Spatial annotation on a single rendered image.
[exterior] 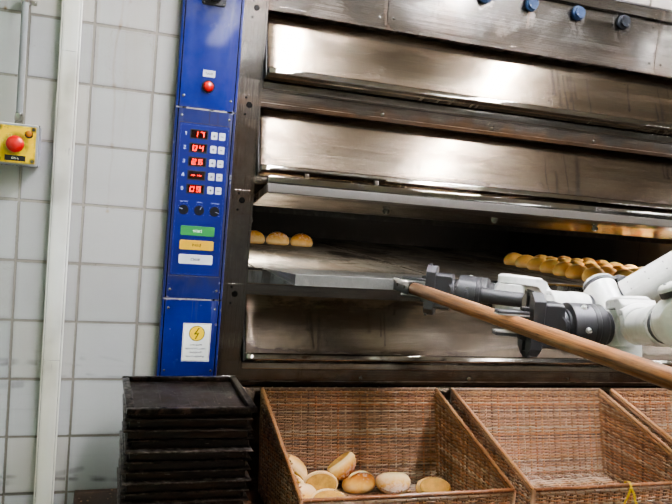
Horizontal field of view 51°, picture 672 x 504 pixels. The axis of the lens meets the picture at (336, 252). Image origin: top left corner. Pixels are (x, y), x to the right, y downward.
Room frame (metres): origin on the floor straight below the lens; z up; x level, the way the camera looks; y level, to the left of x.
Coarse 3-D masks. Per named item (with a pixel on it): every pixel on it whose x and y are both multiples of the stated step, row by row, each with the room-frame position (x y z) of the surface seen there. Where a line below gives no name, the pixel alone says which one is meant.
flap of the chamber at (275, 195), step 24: (264, 192) 1.87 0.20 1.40; (288, 192) 1.85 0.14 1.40; (312, 192) 1.87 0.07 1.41; (336, 192) 1.89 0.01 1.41; (360, 192) 1.92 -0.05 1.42; (408, 216) 2.14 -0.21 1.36; (432, 216) 2.13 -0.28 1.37; (456, 216) 2.12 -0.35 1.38; (480, 216) 2.11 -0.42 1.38; (504, 216) 2.11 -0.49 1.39; (528, 216) 2.10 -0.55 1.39; (552, 216) 2.10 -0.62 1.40; (576, 216) 2.13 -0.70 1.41; (600, 216) 2.15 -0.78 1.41; (624, 216) 2.18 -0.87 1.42
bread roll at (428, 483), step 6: (420, 480) 1.92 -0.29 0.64; (426, 480) 1.91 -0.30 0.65; (432, 480) 1.92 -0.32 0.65; (438, 480) 1.92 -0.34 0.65; (444, 480) 1.92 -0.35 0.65; (420, 486) 1.90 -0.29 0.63; (426, 486) 1.90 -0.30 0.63; (432, 486) 1.90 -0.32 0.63; (438, 486) 1.91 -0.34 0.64; (444, 486) 1.91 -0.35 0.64; (450, 486) 1.92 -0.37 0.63; (420, 492) 1.90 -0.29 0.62
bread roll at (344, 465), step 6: (342, 456) 1.95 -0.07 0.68; (348, 456) 1.93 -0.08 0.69; (354, 456) 1.95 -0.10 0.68; (336, 462) 1.92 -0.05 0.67; (342, 462) 1.91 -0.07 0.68; (348, 462) 1.92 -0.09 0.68; (354, 462) 1.94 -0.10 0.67; (330, 468) 1.91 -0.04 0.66; (336, 468) 1.90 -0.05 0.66; (342, 468) 1.90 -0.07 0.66; (348, 468) 1.91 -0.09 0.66; (354, 468) 1.94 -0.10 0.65; (336, 474) 1.90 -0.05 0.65; (342, 474) 1.90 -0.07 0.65; (348, 474) 1.92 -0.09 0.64
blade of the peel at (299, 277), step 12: (288, 276) 1.77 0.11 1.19; (300, 276) 1.71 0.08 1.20; (312, 276) 1.72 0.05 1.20; (324, 276) 1.73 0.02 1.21; (336, 276) 1.74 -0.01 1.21; (348, 276) 1.99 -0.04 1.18; (360, 276) 2.02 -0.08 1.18; (372, 276) 2.05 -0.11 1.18; (384, 276) 2.08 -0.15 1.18; (396, 276) 2.11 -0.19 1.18; (420, 276) 2.17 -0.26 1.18; (360, 288) 1.77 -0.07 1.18; (372, 288) 1.78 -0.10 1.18; (384, 288) 1.79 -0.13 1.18
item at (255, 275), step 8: (248, 272) 1.97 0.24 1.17; (256, 272) 1.98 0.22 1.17; (264, 272) 1.99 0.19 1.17; (248, 280) 1.97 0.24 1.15; (256, 280) 1.98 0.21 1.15; (264, 280) 1.99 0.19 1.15; (272, 280) 1.99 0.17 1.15; (280, 280) 2.00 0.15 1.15; (352, 288) 2.07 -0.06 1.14; (552, 288) 2.28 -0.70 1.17; (560, 288) 2.29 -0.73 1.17; (568, 288) 2.30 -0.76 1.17; (576, 288) 2.31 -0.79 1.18
